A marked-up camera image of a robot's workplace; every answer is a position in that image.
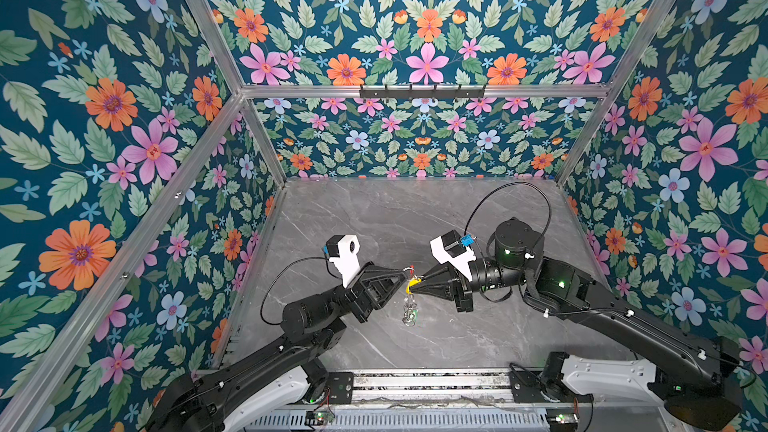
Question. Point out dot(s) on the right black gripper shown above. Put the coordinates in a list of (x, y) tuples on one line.
[(456, 287)]

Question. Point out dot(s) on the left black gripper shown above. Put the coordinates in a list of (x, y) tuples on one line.
[(370, 291)]

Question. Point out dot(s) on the keyring with coloured keys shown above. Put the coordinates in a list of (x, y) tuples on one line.
[(410, 304)]

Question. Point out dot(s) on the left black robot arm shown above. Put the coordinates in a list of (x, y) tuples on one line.
[(286, 370)]

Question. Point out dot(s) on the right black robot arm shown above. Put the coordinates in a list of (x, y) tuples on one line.
[(693, 378)]

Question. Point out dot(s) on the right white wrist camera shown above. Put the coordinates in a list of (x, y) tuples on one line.
[(455, 249)]

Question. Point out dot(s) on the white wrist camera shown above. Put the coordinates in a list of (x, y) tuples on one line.
[(455, 249), (342, 252)]

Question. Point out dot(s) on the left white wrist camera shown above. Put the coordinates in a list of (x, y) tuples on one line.
[(342, 252)]

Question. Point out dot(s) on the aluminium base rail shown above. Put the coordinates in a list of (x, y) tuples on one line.
[(432, 387)]

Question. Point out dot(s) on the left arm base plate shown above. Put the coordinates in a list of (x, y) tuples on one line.
[(335, 388)]

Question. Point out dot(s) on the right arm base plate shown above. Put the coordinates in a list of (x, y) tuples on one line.
[(545, 385)]

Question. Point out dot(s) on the black hook rail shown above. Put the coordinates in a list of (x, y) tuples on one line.
[(439, 92)]

